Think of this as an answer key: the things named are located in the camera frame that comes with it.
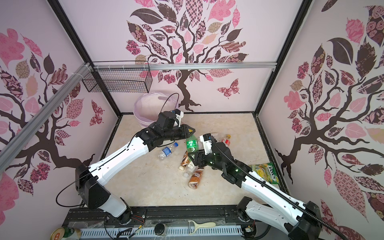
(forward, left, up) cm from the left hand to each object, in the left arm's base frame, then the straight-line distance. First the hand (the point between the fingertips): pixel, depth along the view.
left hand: (193, 133), depth 74 cm
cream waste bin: (+6, +25, 0) cm, 26 cm away
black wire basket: (+41, +48, +7) cm, 63 cm away
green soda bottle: (-7, +1, 0) cm, 7 cm away
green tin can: (-40, +55, -16) cm, 70 cm away
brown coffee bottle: (-4, +5, -23) cm, 24 cm away
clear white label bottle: (-9, +2, -24) cm, 25 cm away
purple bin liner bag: (+26, +30, -6) cm, 40 cm away
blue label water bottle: (+2, +17, -22) cm, 28 cm away
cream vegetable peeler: (-36, -8, -26) cm, 45 cm away
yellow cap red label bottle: (+9, -22, -20) cm, 31 cm away
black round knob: (-39, +15, -17) cm, 45 cm away
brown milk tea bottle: (-15, -1, -22) cm, 27 cm away
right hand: (-9, 0, -3) cm, 9 cm away
